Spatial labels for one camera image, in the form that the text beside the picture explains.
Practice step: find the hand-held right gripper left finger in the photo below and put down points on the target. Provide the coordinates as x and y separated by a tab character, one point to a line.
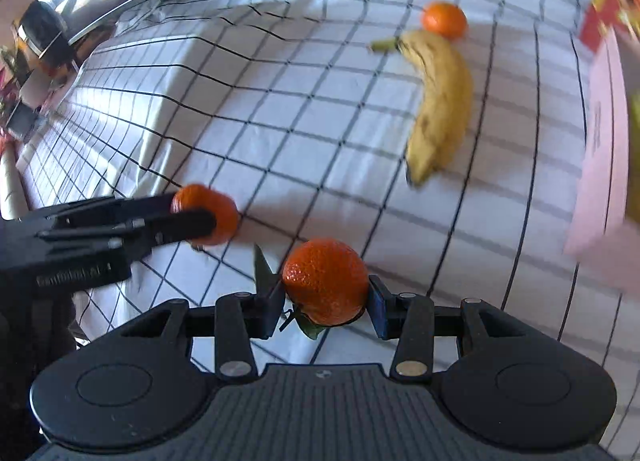
272	301

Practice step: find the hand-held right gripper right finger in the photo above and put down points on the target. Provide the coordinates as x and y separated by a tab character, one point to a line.
378	306

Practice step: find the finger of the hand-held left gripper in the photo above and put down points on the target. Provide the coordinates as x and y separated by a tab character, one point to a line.
147	203
185	226

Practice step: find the small tangerine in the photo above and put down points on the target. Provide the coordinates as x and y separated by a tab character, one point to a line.
222	213
444	18

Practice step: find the tangerine with leaves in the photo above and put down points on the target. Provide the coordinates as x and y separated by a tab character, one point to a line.
325	281

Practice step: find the pink cardboard box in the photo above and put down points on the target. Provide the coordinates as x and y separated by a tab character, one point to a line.
602	166

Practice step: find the white black-checkered tablecloth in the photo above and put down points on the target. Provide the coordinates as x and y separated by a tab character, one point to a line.
325	141

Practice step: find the black shiny appliance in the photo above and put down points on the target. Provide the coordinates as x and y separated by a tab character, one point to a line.
42	31

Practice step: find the yellow banana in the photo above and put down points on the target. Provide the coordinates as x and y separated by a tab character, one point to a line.
442	101

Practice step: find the red snack bag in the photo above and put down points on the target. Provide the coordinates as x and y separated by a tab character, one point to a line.
607	11

